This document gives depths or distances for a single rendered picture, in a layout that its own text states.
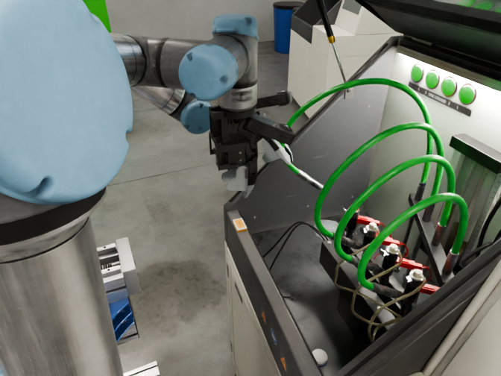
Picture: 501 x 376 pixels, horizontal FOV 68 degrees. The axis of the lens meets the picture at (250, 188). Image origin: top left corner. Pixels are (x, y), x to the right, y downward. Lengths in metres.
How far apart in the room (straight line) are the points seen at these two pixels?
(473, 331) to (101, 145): 0.70
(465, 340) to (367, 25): 3.18
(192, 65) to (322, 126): 0.72
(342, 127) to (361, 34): 2.52
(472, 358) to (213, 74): 0.64
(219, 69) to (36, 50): 0.36
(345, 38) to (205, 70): 3.16
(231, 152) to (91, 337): 0.48
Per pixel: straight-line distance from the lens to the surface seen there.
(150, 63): 0.60
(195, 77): 0.55
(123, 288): 1.06
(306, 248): 1.28
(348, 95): 1.21
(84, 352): 0.33
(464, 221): 0.82
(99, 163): 0.23
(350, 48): 3.70
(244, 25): 0.65
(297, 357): 0.88
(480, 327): 0.78
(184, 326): 2.12
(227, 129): 0.71
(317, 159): 1.26
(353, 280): 1.00
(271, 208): 1.29
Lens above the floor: 1.69
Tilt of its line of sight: 34 degrees down
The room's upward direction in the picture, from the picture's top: straight up
